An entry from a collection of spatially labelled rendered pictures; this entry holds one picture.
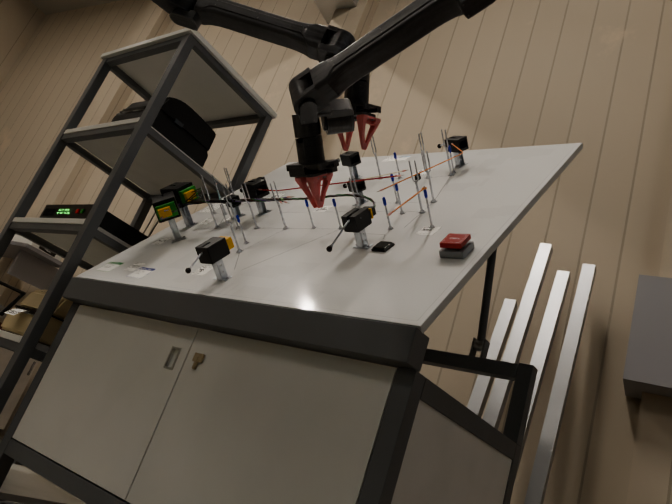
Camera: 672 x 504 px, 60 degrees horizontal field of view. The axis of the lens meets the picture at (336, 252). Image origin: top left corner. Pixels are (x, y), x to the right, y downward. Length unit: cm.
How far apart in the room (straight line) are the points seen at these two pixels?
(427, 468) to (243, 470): 35
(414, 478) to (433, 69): 381
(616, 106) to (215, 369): 320
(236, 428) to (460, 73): 363
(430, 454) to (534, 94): 331
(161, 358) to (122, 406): 15
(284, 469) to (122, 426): 50
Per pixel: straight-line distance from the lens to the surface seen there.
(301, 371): 116
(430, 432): 112
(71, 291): 185
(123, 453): 146
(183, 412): 135
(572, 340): 294
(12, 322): 213
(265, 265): 145
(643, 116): 394
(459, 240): 123
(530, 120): 404
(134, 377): 152
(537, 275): 313
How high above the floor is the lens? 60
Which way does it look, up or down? 20 degrees up
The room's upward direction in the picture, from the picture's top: 20 degrees clockwise
